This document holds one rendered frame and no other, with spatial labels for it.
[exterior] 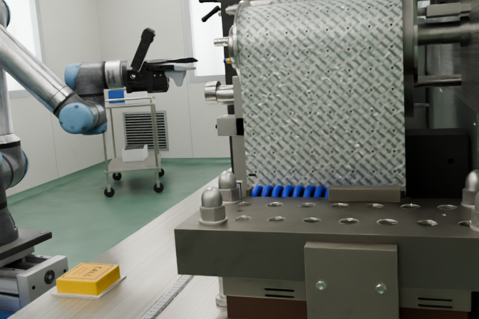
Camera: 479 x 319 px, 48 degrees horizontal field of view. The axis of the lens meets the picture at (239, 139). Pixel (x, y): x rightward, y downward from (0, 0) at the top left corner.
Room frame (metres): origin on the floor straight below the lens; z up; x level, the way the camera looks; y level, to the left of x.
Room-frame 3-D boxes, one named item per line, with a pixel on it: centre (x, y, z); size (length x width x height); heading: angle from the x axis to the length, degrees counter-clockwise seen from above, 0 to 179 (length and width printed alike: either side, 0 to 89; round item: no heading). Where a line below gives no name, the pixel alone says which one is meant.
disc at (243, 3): (0.88, -0.02, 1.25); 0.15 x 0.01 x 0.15; 163
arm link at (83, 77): (1.47, 0.40, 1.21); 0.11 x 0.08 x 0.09; 91
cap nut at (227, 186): (0.76, 0.02, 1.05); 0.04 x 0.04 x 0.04
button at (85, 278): (0.80, 0.25, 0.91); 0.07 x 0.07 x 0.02; 73
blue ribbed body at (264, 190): (0.77, -0.12, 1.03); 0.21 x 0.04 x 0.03; 73
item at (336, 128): (0.79, -0.12, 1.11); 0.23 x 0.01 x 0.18; 73
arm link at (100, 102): (1.46, 0.40, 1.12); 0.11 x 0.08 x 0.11; 1
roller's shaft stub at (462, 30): (0.80, -0.30, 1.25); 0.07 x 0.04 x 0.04; 73
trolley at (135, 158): (5.61, 1.11, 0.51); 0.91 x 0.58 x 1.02; 7
